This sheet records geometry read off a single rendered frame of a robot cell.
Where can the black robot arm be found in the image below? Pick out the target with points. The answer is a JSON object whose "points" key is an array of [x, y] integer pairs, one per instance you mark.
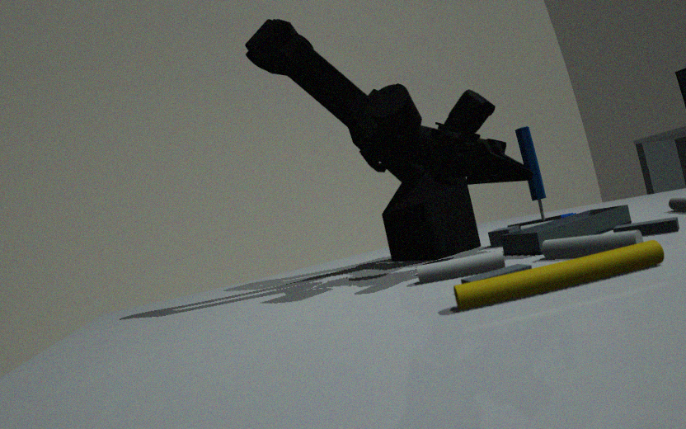
{"points": [[384, 125]]}

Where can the yellow cylinder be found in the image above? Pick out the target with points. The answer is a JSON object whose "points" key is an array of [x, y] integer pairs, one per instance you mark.
{"points": [[559, 275]]}

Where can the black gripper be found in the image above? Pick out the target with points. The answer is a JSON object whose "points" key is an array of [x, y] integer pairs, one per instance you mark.
{"points": [[480, 160]]}

